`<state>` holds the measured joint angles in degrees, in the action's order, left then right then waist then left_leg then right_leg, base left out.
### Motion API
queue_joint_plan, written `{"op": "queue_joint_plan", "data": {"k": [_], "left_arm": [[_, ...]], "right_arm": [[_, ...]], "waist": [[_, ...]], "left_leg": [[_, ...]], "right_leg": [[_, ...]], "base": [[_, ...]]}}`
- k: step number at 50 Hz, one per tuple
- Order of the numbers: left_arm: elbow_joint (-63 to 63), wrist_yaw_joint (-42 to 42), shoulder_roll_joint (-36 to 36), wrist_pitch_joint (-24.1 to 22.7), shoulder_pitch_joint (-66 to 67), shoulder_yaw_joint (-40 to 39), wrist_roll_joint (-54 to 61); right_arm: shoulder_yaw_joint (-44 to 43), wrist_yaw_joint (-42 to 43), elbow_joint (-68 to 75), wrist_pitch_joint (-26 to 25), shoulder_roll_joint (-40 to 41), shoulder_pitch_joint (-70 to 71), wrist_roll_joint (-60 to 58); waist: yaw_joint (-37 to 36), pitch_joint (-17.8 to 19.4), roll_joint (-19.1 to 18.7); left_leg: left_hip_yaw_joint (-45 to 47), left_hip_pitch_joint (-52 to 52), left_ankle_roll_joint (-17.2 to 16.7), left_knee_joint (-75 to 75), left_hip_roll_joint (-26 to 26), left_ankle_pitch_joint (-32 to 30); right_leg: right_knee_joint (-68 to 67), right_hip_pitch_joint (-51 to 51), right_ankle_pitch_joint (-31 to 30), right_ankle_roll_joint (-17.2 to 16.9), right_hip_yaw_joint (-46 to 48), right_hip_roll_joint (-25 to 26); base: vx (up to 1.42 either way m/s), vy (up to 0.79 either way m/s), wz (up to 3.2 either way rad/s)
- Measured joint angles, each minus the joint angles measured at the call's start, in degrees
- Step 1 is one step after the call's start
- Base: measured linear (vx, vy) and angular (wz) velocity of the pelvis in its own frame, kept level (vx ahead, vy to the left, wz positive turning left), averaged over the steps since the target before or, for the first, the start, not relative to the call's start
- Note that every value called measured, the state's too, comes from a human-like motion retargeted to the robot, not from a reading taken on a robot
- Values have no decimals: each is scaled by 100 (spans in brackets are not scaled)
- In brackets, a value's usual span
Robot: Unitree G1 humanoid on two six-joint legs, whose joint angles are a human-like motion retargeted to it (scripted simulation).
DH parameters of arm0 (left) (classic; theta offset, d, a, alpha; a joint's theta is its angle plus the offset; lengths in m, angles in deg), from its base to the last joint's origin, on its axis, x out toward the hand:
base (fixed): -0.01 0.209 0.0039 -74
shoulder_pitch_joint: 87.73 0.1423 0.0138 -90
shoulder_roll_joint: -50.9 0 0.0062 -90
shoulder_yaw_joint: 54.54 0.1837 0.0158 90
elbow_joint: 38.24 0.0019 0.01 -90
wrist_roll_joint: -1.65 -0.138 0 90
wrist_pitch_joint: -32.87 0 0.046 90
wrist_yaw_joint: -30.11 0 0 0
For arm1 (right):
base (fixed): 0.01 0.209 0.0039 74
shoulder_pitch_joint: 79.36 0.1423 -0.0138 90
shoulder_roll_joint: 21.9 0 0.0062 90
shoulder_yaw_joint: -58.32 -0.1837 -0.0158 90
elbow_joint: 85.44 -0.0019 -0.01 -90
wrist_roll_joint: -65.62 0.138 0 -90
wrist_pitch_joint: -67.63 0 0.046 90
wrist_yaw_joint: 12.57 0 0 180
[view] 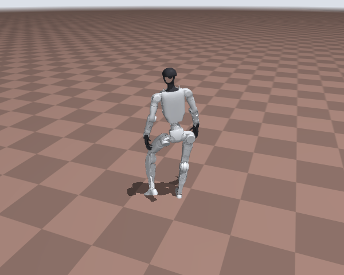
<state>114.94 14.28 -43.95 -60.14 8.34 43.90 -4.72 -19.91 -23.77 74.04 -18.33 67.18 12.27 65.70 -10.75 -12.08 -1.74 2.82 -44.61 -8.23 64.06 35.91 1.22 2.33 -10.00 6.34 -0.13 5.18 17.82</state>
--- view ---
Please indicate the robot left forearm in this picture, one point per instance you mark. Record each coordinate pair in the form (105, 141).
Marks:
(148, 127)

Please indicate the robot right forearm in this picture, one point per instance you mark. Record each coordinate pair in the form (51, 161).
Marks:
(195, 118)

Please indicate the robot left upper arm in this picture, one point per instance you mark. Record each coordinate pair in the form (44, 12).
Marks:
(155, 99)

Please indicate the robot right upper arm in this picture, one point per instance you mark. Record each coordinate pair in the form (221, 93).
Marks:
(190, 100)

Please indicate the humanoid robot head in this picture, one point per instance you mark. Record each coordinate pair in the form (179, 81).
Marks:
(170, 72)

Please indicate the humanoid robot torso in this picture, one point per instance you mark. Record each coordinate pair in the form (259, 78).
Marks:
(173, 109)

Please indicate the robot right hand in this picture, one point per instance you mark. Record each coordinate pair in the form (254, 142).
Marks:
(195, 129)

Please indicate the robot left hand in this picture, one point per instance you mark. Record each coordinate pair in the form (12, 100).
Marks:
(146, 139)

